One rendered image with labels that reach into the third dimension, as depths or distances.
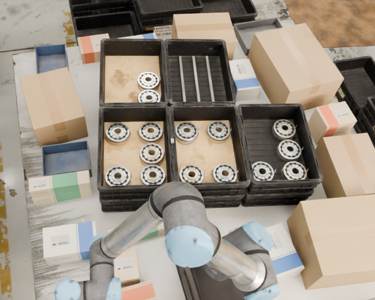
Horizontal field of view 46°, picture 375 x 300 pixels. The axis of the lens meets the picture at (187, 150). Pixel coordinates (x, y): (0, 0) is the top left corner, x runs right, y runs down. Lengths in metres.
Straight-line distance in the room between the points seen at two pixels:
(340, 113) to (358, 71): 1.15
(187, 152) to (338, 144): 0.68
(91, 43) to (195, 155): 0.86
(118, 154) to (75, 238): 0.39
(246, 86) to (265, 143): 0.37
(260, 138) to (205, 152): 0.26
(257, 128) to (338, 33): 2.07
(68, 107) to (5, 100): 1.26
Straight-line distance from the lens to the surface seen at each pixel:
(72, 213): 1.92
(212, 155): 1.91
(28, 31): 3.64
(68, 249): 1.77
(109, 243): 1.39
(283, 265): 1.81
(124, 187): 1.69
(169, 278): 1.81
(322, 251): 1.76
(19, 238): 2.69
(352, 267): 1.78
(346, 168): 2.02
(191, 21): 2.39
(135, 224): 1.30
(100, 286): 1.39
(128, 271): 1.73
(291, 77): 2.18
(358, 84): 3.22
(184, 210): 1.12
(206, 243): 1.09
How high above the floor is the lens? 2.44
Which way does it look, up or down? 57 degrees down
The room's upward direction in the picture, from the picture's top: 10 degrees clockwise
